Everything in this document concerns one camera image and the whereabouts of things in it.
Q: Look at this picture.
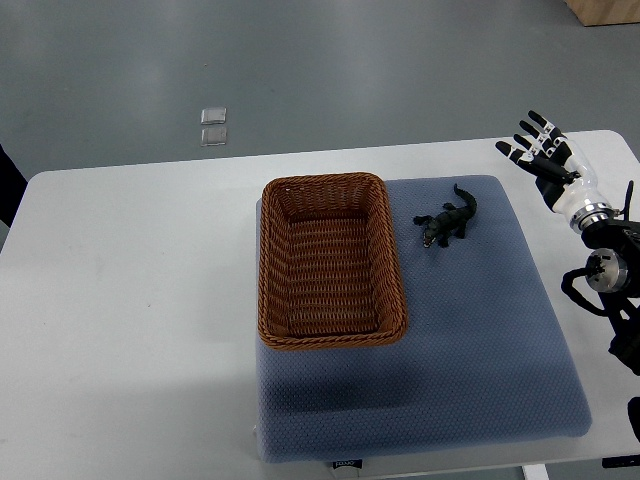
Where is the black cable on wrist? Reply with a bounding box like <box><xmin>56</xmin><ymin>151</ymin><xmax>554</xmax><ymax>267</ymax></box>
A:
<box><xmin>619</xmin><ymin>180</ymin><xmax>635</xmax><ymax>219</ymax></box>

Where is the upper metal floor plate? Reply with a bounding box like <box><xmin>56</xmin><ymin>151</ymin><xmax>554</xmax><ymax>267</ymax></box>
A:
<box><xmin>200</xmin><ymin>107</ymin><xmax>227</xmax><ymax>125</ymax></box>

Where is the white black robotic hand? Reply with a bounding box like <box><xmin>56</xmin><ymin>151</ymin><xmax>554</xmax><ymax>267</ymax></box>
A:
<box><xmin>496</xmin><ymin>110</ymin><xmax>615</xmax><ymax>233</ymax></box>

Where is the blue-grey foam cushion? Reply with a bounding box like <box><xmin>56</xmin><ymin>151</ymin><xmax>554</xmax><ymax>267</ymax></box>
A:
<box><xmin>257</xmin><ymin>176</ymin><xmax>592</xmax><ymax>463</ymax></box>

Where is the wooden box corner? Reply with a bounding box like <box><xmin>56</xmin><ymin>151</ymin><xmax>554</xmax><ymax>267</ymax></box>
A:
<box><xmin>565</xmin><ymin>0</ymin><xmax>639</xmax><ymax>27</ymax></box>

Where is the black object under table edge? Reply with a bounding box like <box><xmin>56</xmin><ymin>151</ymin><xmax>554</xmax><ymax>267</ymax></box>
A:
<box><xmin>601</xmin><ymin>454</ymin><xmax>640</xmax><ymax>469</ymax></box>

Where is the dark toy crocodile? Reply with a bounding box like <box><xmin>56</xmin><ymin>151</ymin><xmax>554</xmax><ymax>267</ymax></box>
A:
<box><xmin>412</xmin><ymin>183</ymin><xmax>477</xmax><ymax>248</ymax></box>

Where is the lower metal floor plate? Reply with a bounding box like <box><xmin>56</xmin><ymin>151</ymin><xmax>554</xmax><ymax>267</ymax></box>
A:
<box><xmin>201</xmin><ymin>125</ymin><xmax>227</xmax><ymax>146</ymax></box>

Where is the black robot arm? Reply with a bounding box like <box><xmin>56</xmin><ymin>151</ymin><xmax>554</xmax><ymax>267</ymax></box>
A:
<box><xmin>561</xmin><ymin>208</ymin><xmax>639</xmax><ymax>374</ymax></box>

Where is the dark object at left edge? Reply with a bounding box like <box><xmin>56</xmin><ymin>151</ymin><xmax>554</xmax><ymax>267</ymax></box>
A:
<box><xmin>0</xmin><ymin>148</ymin><xmax>28</xmax><ymax>227</ymax></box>

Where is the metal floor plate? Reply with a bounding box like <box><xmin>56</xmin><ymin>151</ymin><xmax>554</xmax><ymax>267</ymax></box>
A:
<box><xmin>200</xmin><ymin>107</ymin><xmax>227</xmax><ymax>125</ymax></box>
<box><xmin>201</xmin><ymin>125</ymin><xmax>227</xmax><ymax>146</ymax></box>

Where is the brown wicker basket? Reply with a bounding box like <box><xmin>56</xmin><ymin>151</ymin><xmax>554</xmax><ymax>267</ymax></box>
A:
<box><xmin>257</xmin><ymin>172</ymin><xmax>408</xmax><ymax>351</ymax></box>

